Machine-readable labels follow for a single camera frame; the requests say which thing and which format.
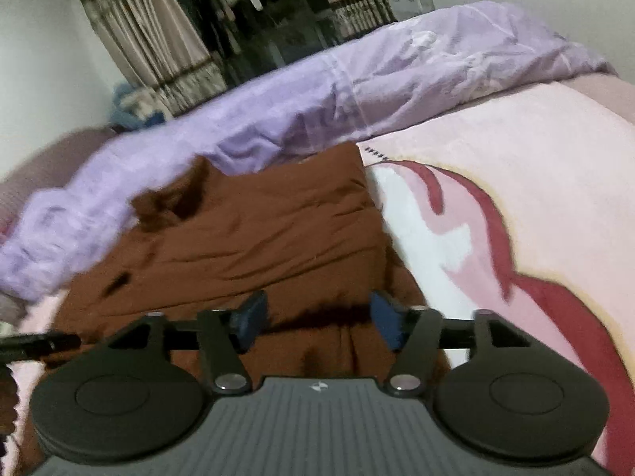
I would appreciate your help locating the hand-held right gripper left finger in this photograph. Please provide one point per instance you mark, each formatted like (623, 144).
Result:
(252, 320)

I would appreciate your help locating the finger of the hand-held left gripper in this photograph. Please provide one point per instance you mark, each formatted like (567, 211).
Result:
(39, 344)

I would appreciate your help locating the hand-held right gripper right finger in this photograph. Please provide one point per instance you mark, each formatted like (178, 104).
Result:
(386, 321)

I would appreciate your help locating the brown garment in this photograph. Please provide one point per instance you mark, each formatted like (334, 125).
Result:
(258, 228)

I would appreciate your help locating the pile of blue white clothes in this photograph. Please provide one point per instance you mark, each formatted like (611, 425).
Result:
(136, 106)

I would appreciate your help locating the window with hanging clothes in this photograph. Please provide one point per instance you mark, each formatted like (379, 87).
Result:
(258, 20)

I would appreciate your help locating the mauve quilted headboard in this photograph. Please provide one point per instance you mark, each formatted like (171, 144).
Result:
(49, 158)

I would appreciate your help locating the pink printed blanket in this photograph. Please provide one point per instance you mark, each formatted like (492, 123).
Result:
(555, 168)

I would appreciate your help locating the purple duvet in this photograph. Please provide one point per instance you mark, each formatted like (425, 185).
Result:
(377, 79)

